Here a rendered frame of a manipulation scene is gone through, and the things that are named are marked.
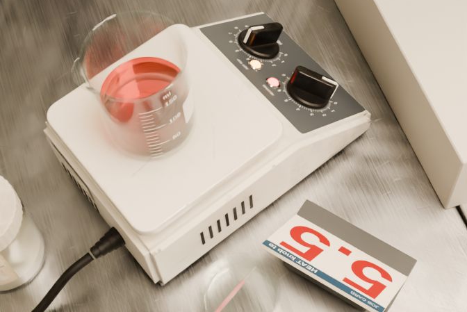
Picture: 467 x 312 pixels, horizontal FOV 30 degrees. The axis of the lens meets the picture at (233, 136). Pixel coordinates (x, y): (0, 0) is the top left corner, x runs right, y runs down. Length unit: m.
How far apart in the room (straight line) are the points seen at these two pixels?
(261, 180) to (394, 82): 0.14
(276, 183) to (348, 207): 0.06
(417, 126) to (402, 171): 0.04
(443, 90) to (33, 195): 0.31
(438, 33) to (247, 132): 0.16
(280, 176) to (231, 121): 0.06
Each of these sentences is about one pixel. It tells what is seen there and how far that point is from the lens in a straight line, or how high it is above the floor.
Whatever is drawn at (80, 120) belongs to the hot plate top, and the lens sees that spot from 0.59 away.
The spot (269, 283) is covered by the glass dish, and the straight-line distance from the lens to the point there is 0.62.
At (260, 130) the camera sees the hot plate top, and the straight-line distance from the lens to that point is 0.57.
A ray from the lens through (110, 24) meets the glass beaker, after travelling 0.53.
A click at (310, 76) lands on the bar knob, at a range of 0.62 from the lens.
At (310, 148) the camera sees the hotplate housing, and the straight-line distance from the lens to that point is 0.60.
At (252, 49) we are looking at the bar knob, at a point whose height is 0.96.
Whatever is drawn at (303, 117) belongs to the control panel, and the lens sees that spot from 0.61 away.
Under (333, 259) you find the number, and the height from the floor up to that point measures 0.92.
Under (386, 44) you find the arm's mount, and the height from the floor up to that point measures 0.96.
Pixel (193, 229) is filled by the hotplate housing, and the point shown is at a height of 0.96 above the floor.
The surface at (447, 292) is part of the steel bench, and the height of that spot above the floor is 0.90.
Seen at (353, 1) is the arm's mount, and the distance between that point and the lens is 0.69.
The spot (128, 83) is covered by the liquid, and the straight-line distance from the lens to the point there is 0.56.
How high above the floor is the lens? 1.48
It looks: 61 degrees down
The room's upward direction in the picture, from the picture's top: 7 degrees counter-clockwise
